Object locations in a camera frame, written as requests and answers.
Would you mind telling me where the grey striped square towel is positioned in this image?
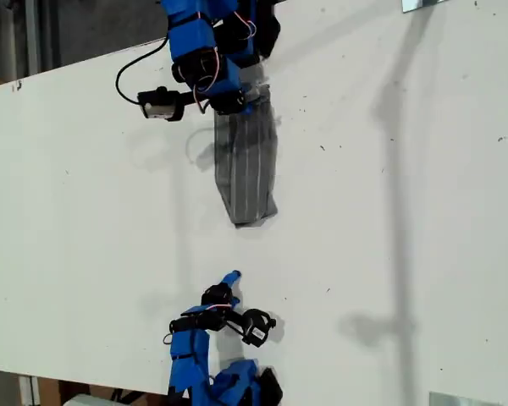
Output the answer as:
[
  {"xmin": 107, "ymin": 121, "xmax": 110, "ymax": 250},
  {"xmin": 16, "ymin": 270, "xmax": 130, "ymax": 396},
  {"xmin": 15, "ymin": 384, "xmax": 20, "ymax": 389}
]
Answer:
[{"xmin": 213, "ymin": 62, "xmax": 280, "ymax": 228}]

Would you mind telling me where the white box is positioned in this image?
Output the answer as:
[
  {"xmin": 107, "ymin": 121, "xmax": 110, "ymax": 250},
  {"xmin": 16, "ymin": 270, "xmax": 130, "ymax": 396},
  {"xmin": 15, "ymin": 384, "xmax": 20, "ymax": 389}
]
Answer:
[{"xmin": 64, "ymin": 392, "xmax": 116, "ymax": 406}]

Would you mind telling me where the white table leg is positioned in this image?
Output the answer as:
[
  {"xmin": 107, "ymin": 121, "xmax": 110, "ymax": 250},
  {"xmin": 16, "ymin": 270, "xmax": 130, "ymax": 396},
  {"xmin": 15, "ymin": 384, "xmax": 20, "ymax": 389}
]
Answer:
[{"xmin": 18, "ymin": 374, "xmax": 41, "ymax": 406}]

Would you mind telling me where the black camera stalk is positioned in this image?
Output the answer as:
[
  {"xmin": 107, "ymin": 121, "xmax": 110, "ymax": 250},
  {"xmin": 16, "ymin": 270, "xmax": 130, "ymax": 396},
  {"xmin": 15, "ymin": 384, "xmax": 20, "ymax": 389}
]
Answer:
[
  {"xmin": 224, "ymin": 310, "xmax": 250, "ymax": 336},
  {"xmin": 176, "ymin": 90, "xmax": 216, "ymax": 107}
]

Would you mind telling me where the black camera box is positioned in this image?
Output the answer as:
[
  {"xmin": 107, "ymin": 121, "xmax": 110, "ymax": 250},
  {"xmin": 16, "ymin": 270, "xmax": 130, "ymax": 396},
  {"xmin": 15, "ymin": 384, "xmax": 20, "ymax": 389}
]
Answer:
[
  {"xmin": 240, "ymin": 308, "xmax": 278, "ymax": 348},
  {"xmin": 136, "ymin": 85, "xmax": 186, "ymax": 123}
]

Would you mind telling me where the black camera cable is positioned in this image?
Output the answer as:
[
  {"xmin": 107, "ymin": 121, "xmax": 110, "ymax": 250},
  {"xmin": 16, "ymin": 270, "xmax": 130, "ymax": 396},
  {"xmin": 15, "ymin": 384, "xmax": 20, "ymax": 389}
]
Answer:
[{"xmin": 115, "ymin": 36, "xmax": 171, "ymax": 106}]

